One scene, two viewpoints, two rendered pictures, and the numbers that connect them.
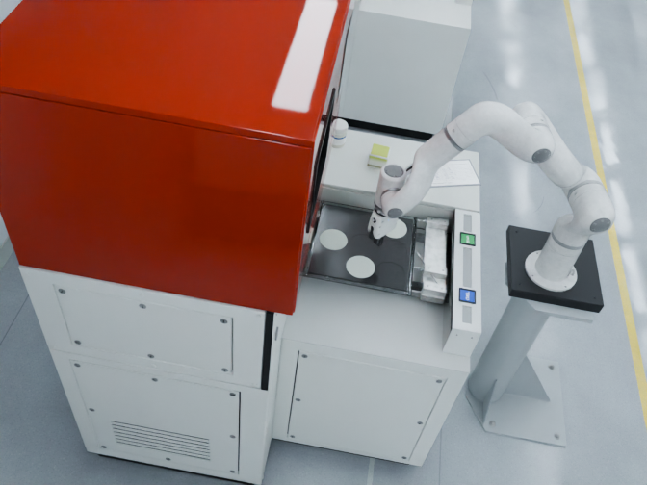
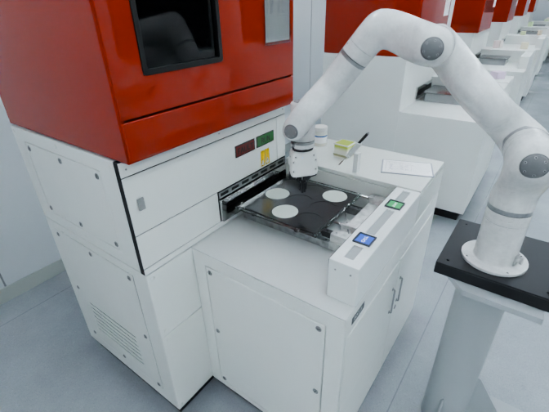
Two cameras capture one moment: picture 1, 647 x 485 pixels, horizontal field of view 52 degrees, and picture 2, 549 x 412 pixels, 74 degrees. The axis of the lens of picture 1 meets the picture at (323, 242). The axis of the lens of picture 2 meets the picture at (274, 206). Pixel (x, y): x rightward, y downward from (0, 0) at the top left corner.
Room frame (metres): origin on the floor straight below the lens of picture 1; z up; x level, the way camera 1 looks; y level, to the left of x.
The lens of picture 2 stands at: (0.49, -0.79, 1.60)
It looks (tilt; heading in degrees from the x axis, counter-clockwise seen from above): 29 degrees down; 35
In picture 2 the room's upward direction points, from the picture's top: 1 degrees counter-clockwise
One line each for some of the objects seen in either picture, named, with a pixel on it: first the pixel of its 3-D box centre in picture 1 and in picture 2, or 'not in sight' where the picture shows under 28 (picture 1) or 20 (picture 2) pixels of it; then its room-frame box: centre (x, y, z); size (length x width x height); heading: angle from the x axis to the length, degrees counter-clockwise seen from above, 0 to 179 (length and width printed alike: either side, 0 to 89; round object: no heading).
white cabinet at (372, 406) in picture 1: (372, 313); (326, 291); (1.69, -0.25, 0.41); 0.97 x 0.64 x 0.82; 178
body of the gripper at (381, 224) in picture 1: (383, 217); (302, 159); (1.56, -0.18, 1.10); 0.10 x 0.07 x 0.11; 138
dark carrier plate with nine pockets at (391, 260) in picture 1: (363, 244); (299, 200); (1.62, -0.14, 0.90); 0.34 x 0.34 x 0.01; 88
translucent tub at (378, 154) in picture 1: (378, 157); (344, 149); (1.99, -0.16, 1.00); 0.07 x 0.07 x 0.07; 83
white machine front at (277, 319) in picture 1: (294, 250); (222, 176); (1.43, 0.09, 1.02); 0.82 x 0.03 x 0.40; 178
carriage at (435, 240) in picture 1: (433, 260); (361, 225); (1.62, -0.41, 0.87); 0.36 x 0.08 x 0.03; 178
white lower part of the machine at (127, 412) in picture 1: (198, 336); (185, 270); (1.45, 0.43, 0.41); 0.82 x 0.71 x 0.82; 178
